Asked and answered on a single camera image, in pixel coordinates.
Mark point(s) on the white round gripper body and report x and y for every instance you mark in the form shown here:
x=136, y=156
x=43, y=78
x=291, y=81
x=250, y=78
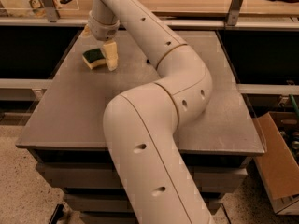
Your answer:
x=102, y=31

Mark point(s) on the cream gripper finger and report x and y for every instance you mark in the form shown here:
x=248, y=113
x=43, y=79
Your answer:
x=110, y=52
x=86, y=31

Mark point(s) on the green and yellow sponge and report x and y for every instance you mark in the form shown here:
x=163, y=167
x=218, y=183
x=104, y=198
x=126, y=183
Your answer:
x=93, y=58

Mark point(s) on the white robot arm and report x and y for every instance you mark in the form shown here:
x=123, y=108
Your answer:
x=139, y=124

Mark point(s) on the colourful printed bag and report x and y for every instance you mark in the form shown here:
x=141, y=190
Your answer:
x=25, y=8

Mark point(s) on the grey drawer cabinet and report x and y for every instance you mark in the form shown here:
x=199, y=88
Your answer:
x=67, y=125

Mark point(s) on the top grey drawer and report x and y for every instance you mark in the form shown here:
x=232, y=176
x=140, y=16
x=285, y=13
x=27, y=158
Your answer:
x=103, y=176

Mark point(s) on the grey drawer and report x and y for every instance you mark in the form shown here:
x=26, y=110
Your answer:
x=99, y=203
x=103, y=176

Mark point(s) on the middle grey drawer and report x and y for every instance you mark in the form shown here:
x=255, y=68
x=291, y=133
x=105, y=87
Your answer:
x=99, y=203

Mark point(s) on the cardboard box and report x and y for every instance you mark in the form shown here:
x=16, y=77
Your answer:
x=278, y=166

